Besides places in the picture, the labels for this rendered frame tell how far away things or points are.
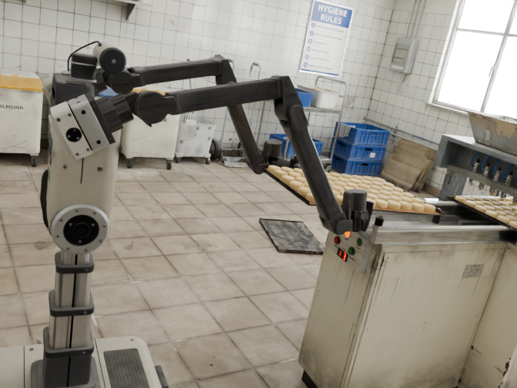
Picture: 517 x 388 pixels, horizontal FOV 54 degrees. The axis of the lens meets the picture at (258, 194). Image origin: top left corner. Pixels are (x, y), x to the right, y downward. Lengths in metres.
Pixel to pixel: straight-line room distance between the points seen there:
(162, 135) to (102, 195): 3.67
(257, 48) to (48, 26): 2.30
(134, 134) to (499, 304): 3.67
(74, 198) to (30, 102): 3.34
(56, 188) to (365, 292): 1.17
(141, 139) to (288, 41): 2.33
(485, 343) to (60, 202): 1.89
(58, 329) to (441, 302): 1.48
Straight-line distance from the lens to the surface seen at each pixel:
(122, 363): 2.02
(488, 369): 2.57
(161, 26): 5.67
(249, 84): 1.36
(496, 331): 2.51
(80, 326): 1.74
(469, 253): 2.26
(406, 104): 6.96
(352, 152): 6.42
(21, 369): 2.01
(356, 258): 1.98
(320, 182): 1.49
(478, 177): 2.56
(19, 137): 4.86
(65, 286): 1.67
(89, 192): 1.49
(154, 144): 5.15
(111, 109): 1.27
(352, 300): 2.07
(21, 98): 4.78
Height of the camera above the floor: 1.49
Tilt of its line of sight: 17 degrees down
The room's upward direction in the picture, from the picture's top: 11 degrees clockwise
